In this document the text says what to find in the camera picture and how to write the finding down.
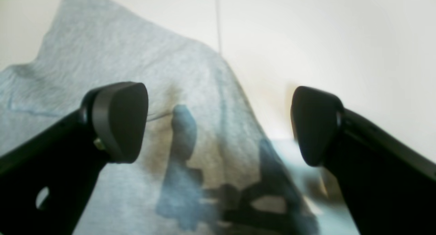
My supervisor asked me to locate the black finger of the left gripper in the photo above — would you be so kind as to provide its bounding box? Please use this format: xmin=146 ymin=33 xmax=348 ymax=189
xmin=290 ymin=86 xmax=436 ymax=235

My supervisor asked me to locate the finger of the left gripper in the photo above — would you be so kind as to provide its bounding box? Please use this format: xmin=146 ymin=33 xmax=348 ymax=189
xmin=0 ymin=82 xmax=148 ymax=235

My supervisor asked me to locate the grey T-shirt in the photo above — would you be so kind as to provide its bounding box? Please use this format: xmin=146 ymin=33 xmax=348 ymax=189
xmin=1 ymin=0 xmax=319 ymax=235

